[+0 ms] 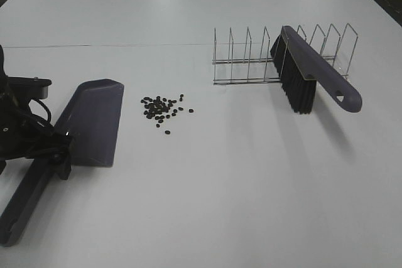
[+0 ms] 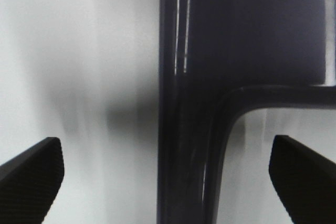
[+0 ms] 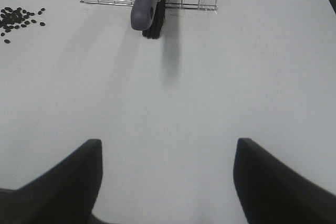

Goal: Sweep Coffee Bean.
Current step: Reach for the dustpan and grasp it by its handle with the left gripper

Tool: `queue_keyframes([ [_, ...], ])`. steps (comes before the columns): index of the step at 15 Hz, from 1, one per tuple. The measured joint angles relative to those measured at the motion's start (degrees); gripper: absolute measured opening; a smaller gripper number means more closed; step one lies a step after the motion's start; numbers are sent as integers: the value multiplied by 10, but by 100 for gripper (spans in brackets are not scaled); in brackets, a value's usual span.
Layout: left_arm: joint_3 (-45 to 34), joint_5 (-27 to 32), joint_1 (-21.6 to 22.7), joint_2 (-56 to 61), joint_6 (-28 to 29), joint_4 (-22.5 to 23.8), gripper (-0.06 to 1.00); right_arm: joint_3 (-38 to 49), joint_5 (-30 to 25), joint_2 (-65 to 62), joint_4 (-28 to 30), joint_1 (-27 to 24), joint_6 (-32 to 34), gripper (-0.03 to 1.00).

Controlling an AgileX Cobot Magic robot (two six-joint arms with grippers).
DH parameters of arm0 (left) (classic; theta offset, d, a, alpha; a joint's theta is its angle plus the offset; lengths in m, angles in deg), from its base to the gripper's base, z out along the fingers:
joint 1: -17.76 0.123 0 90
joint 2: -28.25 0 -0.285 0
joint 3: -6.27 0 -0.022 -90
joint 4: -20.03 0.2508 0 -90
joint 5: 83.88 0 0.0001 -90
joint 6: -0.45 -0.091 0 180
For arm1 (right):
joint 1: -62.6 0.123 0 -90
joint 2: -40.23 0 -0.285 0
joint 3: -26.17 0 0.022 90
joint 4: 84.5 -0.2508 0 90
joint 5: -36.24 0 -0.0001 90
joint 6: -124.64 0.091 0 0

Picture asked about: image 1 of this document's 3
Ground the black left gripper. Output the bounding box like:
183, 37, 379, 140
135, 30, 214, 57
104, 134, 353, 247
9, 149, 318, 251
1, 104, 75, 180

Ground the purple plastic dustpan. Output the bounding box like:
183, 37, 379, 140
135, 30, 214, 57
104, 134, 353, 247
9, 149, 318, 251
1, 79, 124, 247

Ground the pile of coffee beans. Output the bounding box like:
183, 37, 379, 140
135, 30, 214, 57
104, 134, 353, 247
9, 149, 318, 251
140, 94, 185, 128

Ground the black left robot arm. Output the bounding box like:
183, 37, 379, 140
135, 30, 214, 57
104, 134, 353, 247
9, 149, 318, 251
1, 51, 72, 180

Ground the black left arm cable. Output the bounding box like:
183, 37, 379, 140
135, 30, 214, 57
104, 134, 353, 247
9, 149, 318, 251
26, 97, 54, 134

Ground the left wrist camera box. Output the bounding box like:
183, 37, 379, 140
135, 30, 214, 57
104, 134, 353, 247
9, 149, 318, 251
8, 77, 52, 100

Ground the chrome wire dish rack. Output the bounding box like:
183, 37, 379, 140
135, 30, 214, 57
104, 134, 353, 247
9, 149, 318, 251
212, 23, 359, 85

